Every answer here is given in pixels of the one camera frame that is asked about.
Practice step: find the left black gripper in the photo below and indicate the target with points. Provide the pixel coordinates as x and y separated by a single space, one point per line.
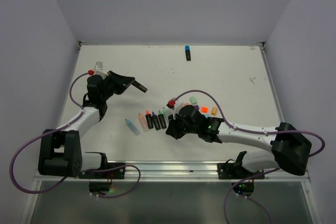
122 82

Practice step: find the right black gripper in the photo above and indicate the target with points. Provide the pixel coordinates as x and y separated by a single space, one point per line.
172 129

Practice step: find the green cap black highlighter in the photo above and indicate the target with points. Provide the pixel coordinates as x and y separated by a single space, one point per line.
162 121

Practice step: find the green pastel highlighter body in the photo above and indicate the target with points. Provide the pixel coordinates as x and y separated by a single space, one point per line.
166 113

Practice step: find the purple black highlighter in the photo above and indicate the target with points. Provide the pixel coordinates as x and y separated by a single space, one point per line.
156 121

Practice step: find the orange cap black highlighter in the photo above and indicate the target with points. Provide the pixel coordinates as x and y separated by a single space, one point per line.
149 119

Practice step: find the green pastel cap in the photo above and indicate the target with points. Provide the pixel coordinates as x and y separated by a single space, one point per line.
193 100

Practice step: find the orange neon cap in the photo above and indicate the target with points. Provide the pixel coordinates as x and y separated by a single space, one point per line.
204 109

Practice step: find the light blue highlighter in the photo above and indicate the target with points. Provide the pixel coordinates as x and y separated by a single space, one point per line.
132 127

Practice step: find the yellow pastel cap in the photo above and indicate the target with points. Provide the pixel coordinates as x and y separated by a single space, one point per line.
214 111

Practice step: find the pink cap black highlighter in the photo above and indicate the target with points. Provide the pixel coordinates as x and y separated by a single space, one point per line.
139 86

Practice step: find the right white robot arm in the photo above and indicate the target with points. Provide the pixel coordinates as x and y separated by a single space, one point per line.
280 147

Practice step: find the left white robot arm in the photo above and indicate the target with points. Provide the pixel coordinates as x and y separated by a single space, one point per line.
60 150

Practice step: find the blue cap black highlighter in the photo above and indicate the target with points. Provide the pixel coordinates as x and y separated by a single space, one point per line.
188 53

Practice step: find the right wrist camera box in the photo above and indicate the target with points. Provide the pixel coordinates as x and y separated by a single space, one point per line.
177 106

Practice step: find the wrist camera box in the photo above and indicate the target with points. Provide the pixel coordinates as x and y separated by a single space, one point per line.
98 70
177 106

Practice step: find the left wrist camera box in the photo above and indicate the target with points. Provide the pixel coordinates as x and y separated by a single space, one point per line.
98 70

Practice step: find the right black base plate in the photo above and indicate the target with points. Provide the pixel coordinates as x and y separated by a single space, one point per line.
229 171

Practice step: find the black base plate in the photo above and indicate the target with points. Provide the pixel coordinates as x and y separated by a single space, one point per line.
229 171
115 171

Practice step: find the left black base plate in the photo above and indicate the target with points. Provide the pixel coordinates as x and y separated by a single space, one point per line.
115 171

